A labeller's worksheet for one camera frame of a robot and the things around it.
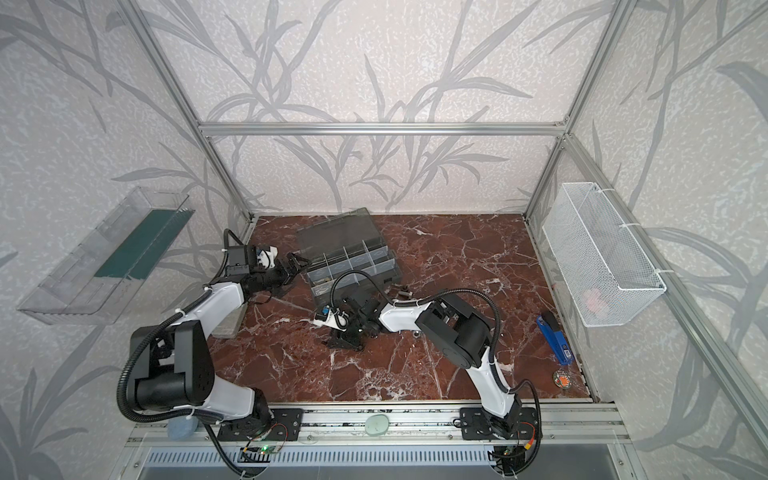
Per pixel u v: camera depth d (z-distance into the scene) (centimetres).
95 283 64
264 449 71
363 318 74
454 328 53
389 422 75
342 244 106
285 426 72
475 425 73
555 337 85
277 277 80
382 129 95
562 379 80
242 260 71
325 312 78
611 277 60
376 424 72
